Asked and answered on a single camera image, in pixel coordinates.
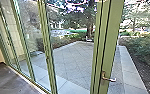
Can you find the white garden bench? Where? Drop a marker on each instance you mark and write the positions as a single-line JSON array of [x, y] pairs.
[[88, 39]]

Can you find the thin trunk tree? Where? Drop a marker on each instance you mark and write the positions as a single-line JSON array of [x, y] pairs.
[[133, 23]]

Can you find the green framed glass panel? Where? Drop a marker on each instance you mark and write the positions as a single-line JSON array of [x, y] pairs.
[[11, 33], [34, 40]]

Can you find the long green hedge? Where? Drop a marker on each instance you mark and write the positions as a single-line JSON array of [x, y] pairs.
[[61, 40]]

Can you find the large tree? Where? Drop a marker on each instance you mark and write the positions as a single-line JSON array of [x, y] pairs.
[[89, 26]]

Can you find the green framed glass door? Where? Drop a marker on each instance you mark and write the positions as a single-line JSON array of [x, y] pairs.
[[112, 40], [97, 50]]

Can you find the green shrub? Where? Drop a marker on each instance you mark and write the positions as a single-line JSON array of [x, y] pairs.
[[144, 46]]

